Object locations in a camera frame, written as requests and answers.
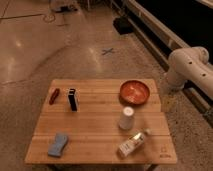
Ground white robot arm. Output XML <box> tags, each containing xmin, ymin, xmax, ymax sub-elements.
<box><xmin>166</xmin><ymin>46</ymin><xmax>213</xmax><ymax>100</ymax></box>

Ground blue sponge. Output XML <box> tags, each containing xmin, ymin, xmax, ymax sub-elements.
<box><xmin>47</xmin><ymin>133</ymin><xmax>69</xmax><ymax>157</ymax></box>

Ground black eraser block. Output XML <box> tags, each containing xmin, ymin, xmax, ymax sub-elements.
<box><xmin>68</xmin><ymin>89</ymin><xmax>78</xmax><ymax>111</ymax></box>

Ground clear plastic bottle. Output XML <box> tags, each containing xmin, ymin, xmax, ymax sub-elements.
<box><xmin>118</xmin><ymin>129</ymin><xmax>151</xmax><ymax>158</ymax></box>

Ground orange bowl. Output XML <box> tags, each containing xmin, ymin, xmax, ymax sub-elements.
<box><xmin>119</xmin><ymin>80</ymin><xmax>150</xmax><ymax>105</ymax></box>

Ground orange cable on floor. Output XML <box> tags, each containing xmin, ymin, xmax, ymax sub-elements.
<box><xmin>42</xmin><ymin>8</ymin><xmax>57</xmax><ymax>24</ymax></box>

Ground wooden folding table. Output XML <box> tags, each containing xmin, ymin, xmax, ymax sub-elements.
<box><xmin>25</xmin><ymin>79</ymin><xmax>177</xmax><ymax>165</ymax></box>

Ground black floor mat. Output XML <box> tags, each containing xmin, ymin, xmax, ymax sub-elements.
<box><xmin>113</xmin><ymin>17</ymin><xmax>133</xmax><ymax>35</ymax></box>

